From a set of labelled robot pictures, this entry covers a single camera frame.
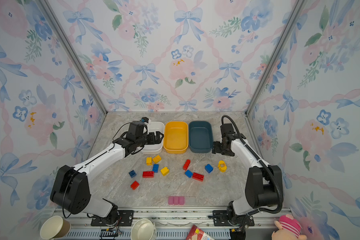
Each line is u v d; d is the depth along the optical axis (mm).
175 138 1034
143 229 715
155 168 899
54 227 727
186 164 924
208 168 902
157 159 945
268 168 439
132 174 865
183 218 751
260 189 438
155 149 950
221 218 732
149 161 906
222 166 890
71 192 420
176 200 796
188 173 882
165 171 880
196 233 667
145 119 777
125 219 741
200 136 1063
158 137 782
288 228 663
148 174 879
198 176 879
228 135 639
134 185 837
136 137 662
